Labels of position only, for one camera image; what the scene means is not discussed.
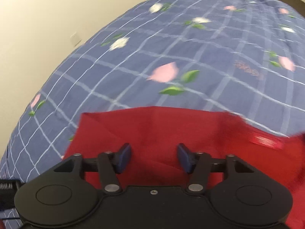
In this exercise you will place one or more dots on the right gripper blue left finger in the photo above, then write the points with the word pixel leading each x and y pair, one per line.
pixel 121 158

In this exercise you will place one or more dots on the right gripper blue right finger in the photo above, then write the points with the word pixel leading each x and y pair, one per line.
pixel 187 159

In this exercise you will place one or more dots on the red knit shirt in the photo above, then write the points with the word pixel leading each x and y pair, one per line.
pixel 155 132

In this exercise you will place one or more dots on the blue plaid floral quilt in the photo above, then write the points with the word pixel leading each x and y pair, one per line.
pixel 244 57

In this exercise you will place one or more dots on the white wall socket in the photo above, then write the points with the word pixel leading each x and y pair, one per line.
pixel 75 39

